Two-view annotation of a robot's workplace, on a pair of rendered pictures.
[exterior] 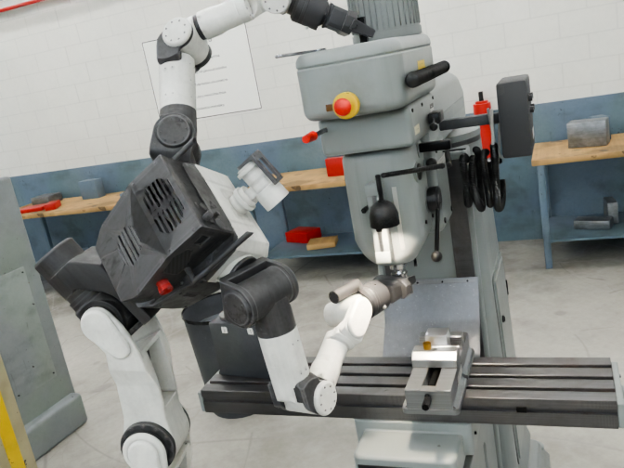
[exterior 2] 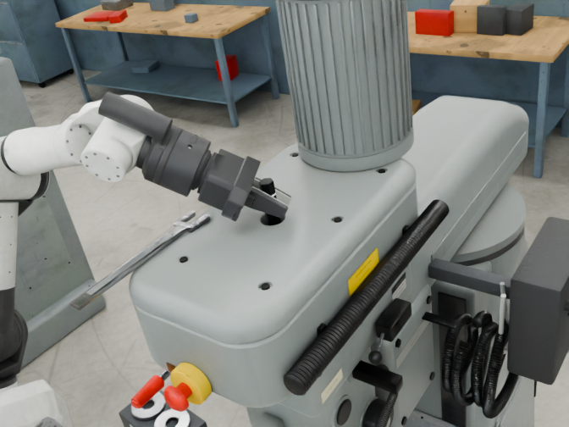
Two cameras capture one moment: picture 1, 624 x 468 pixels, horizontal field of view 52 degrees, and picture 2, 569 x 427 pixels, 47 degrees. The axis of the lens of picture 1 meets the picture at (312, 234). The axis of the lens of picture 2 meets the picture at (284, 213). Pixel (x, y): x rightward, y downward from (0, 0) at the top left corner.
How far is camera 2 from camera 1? 1.17 m
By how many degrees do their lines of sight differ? 23
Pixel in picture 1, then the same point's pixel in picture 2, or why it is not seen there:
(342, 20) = (223, 200)
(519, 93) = (547, 305)
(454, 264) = (440, 405)
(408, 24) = (378, 149)
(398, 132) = (294, 398)
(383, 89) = (243, 387)
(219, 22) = (35, 165)
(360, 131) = not seen: hidden behind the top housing
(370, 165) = not seen: hidden behind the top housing
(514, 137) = (528, 356)
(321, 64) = (154, 313)
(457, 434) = not seen: outside the picture
